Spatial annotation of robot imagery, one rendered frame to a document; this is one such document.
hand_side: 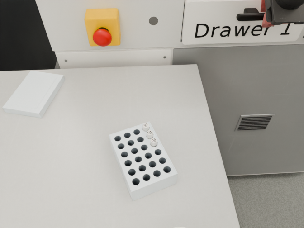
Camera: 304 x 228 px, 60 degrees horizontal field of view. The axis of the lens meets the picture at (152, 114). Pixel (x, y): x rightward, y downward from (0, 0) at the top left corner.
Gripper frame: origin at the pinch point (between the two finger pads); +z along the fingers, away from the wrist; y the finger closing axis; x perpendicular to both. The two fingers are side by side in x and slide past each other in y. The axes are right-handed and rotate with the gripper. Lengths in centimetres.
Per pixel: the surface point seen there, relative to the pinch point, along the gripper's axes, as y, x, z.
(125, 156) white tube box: -28.6, 31.5, -5.5
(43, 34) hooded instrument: 38, 84, 101
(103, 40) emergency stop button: -4.2, 35.8, 0.5
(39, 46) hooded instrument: 28, 84, 94
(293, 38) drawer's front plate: -2.3, -10.4, 7.3
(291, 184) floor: -51, -44, 73
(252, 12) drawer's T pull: 0.8, 3.2, -0.8
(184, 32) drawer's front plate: -0.9, 17.2, 5.4
